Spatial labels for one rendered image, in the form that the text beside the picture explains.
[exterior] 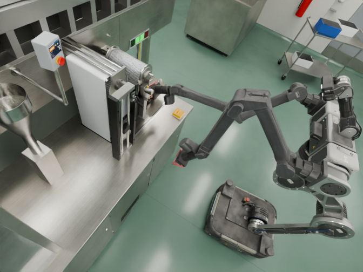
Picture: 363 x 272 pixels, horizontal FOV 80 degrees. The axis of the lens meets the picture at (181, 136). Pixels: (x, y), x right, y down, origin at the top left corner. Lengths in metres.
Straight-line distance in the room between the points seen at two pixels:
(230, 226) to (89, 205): 1.29
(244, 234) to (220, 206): 0.31
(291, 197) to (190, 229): 1.29
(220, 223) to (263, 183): 0.91
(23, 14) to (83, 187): 0.87
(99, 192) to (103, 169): 0.14
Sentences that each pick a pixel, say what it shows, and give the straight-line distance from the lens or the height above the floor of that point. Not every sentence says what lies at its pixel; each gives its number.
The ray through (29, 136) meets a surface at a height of 1.31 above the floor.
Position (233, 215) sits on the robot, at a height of 0.26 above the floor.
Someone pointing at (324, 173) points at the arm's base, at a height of 1.51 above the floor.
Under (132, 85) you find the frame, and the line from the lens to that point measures 1.08.
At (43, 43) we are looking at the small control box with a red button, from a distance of 0.84.
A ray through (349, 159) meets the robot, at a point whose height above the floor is 1.53.
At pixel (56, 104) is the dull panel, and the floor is 1.09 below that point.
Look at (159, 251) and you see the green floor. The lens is 2.20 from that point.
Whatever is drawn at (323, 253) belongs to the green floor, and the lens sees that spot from 2.94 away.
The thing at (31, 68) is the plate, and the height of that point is 1.38.
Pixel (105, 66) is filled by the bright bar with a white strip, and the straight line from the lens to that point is 1.18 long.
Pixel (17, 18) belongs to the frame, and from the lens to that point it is 1.18.
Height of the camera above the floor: 2.17
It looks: 53 degrees down
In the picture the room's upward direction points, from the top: 20 degrees clockwise
